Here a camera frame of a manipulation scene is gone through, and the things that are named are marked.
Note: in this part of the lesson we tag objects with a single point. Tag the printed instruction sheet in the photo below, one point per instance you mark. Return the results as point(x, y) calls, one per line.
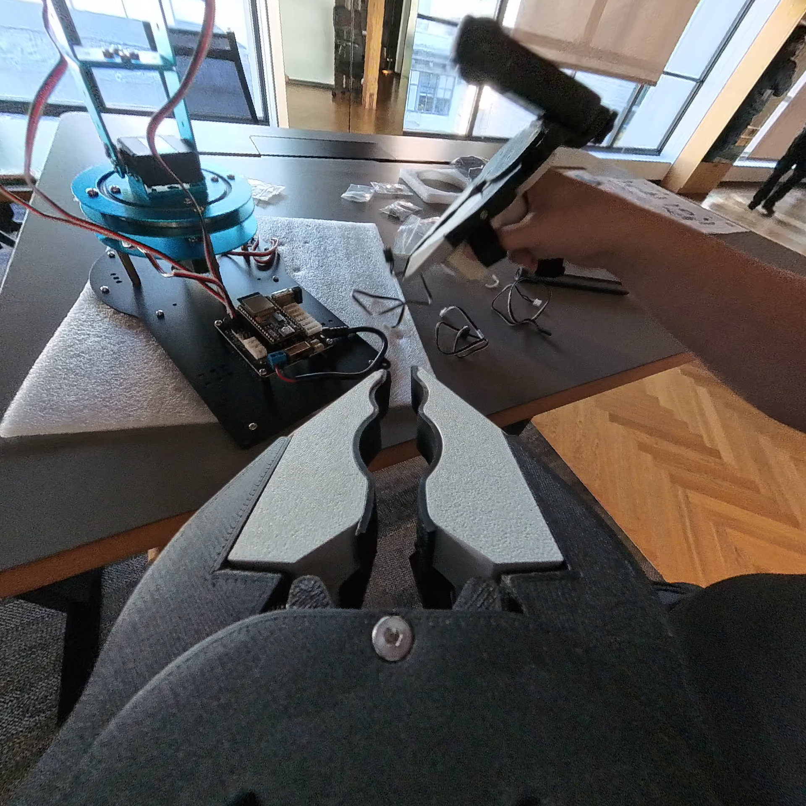
point(680, 204)

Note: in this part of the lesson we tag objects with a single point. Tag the dark office desk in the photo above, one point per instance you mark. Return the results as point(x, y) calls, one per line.
point(220, 142)

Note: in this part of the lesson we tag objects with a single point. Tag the white foam frame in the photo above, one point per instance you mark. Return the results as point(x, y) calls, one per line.
point(415, 186)

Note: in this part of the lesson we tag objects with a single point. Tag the white foam sheet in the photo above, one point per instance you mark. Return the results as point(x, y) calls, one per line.
point(94, 378)

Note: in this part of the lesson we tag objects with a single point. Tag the black screwdriver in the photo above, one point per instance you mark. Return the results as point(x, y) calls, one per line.
point(585, 286)

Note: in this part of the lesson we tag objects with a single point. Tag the blue toy robot arm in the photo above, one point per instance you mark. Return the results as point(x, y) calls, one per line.
point(164, 208)

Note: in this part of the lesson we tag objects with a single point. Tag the small clear screw bag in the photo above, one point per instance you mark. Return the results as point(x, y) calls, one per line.
point(400, 210)
point(359, 192)
point(391, 189)
point(267, 190)

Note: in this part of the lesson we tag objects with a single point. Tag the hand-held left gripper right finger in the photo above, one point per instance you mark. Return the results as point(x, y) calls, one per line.
point(491, 504)

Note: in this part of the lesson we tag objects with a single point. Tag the person's right hand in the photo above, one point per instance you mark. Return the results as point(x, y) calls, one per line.
point(567, 226)

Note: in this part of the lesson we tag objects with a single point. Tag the black frame chair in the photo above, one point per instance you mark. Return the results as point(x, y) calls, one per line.
point(242, 75)

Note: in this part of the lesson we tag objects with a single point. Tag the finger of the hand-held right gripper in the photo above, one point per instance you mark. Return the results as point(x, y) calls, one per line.
point(437, 249)

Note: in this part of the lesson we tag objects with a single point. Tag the person's right forearm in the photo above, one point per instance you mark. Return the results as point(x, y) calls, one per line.
point(724, 302)

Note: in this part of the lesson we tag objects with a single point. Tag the dark grey desk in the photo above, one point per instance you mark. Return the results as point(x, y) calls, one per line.
point(567, 340)

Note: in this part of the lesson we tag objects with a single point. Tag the person's dark clothing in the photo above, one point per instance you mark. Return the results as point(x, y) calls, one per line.
point(743, 661)

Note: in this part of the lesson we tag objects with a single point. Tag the dark shiny plastic bag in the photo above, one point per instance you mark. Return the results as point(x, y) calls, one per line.
point(469, 165)

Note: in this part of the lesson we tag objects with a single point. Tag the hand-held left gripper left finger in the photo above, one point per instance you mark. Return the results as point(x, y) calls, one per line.
point(296, 504)

